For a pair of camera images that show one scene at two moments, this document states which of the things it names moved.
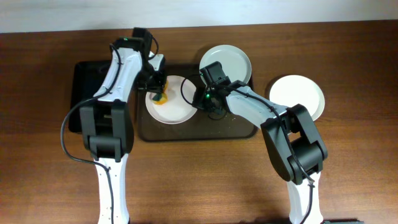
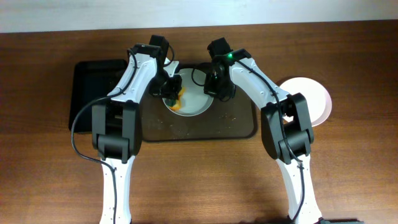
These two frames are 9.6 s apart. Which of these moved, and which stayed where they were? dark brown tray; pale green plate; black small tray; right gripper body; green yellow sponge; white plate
Moved: green yellow sponge; right gripper body; pale green plate
Stayed: dark brown tray; white plate; black small tray
